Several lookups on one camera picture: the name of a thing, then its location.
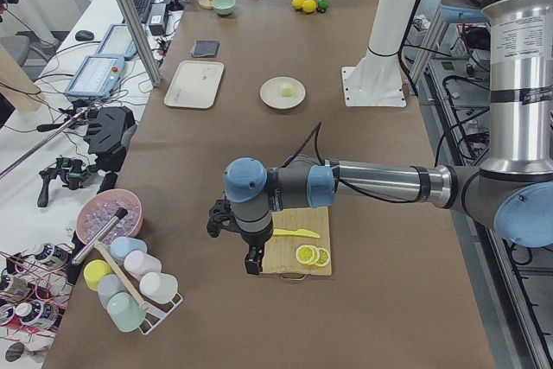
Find aluminium frame post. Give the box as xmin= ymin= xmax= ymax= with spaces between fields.
xmin=116 ymin=0 xmax=162 ymax=87

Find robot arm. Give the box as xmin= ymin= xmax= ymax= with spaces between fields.
xmin=207 ymin=0 xmax=552 ymax=275

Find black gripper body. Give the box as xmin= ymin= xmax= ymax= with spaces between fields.
xmin=207 ymin=199 xmax=273 ymax=252

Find yellow lemon near lime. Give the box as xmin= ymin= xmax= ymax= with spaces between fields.
xmin=301 ymin=0 xmax=318 ymax=14

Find mint green bowl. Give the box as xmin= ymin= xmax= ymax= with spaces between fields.
xmin=212 ymin=0 xmax=236 ymax=16

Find pastel cups rack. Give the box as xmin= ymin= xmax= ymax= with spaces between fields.
xmin=92 ymin=241 xmax=184 ymax=335

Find bottles with pink wire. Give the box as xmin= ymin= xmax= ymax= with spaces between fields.
xmin=1 ymin=250 xmax=72 ymax=344

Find pink ice bowl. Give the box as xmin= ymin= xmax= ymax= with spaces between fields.
xmin=76 ymin=188 xmax=143 ymax=245

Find cream rabbit tray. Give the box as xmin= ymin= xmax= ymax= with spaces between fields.
xmin=163 ymin=60 xmax=225 ymax=110

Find yellow lemon far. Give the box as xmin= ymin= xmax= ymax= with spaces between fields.
xmin=291 ymin=0 xmax=306 ymax=10

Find cream round plate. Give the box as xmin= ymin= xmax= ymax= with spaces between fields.
xmin=260 ymin=76 xmax=306 ymax=110

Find bamboo cutting board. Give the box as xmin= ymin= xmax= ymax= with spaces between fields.
xmin=261 ymin=207 xmax=333 ymax=278

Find green lime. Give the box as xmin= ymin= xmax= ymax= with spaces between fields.
xmin=317 ymin=0 xmax=329 ymax=13

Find black computer mouse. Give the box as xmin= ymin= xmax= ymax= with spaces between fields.
xmin=74 ymin=30 xmax=95 ymax=41

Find blue teach pendant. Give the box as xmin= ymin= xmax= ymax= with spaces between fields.
xmin=96 ymin=23 xmax=137 ymax=60
xmin=64 ymin=54 xmax=125 ymax=99

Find black tool in bowl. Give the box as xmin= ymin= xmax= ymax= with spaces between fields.
xmin=71 ymin=207 xmax=128 ymax=266

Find white bun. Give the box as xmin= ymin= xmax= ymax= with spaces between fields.
xmin=279 ymin=83 xmax=296 ymax=97

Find yellow plastic knife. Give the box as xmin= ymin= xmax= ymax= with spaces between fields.
xmin=272 ymin=228 xmax=321 ymax=239

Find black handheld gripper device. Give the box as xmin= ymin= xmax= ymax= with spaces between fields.
xmin=37 ymin=106 xmax=137 ymax=207

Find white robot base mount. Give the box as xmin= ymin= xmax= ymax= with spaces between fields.
xmin=341 ymin=0 xmax=416 ymax=107

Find grey folded cloth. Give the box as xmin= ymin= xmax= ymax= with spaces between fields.
xmin=190 ymin=40 xmax=219 ymax=58

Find lemon slices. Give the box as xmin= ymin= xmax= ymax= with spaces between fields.
xmin=295 ymin=245 xmax=331 ymax=268

